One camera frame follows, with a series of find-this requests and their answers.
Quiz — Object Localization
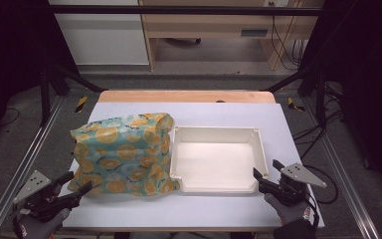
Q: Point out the person's left hand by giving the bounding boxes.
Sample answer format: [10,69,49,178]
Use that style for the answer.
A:
[14,207,73,239]

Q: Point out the black chair base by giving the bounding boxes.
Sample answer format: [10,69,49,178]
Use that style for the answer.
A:
[163,37,202,46]

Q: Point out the black floor cable loop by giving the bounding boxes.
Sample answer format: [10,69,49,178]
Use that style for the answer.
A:
[302,163,340,205]

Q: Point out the white plastic tray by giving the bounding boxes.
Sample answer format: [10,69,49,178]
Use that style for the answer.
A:
[169,125,270,194]

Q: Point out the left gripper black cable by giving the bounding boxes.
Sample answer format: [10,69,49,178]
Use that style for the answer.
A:
[11,215,23,239]

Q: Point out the black horizontal frame bar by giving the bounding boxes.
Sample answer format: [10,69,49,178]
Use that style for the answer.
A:
[48,4,324,17]

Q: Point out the person's right hand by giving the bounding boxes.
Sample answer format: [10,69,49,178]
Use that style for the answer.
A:
[263,192,316,227]

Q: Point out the orange print teal bag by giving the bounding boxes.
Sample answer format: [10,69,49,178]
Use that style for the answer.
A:
[68,113,182,197]

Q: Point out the black cables under desk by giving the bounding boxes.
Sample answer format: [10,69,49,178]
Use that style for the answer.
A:
[270,3,307,72]

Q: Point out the yellow black tape marker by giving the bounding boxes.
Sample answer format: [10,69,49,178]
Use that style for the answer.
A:
[75,95,89,114]
[286,97,306,113]

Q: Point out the wooden desk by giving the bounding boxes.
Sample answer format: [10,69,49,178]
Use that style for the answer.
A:
[138,0,324,72]

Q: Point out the thin black floor cable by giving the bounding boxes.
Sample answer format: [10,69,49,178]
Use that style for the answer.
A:
[0,108,22,127]

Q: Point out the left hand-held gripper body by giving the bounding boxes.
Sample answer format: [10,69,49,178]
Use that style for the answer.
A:
[12,169,82,223]

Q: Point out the aluminium rail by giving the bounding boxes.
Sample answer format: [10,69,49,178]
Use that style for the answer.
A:
[0,94,67,239]
[302,96,382,239]

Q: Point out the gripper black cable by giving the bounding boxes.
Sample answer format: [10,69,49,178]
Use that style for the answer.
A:
[11,215,23,239]
[304,190,321,232]

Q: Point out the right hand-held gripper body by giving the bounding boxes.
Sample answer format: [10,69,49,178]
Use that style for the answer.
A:
[259,162,328,207]

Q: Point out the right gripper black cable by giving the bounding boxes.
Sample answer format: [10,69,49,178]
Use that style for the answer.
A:
[304,190,321,232]

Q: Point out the white cabinet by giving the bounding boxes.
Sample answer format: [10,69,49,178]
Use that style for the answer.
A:
[48,0,150,66]

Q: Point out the black metal stand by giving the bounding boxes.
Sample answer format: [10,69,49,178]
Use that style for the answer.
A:
[262,64,329,130]
[39,63,108,127]

